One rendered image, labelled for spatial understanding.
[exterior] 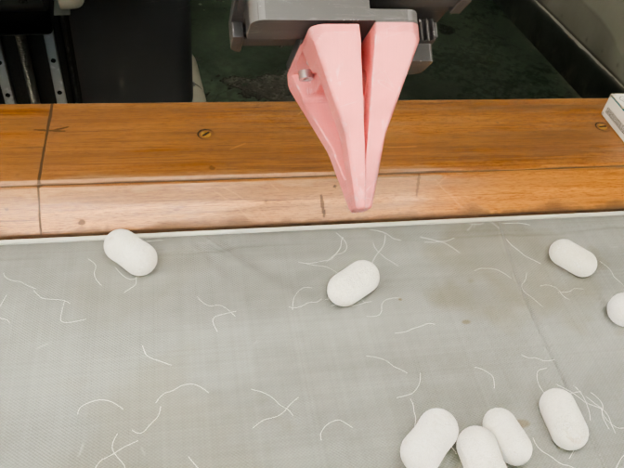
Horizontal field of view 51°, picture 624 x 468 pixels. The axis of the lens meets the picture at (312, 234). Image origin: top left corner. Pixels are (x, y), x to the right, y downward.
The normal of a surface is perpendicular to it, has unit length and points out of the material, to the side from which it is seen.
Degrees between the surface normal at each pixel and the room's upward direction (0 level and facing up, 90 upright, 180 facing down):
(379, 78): 60
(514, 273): 0
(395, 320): 0
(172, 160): 0
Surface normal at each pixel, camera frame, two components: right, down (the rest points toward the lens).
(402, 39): 0.20, 0.26
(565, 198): 0.19, 0.00
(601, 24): -0.96, 0.11
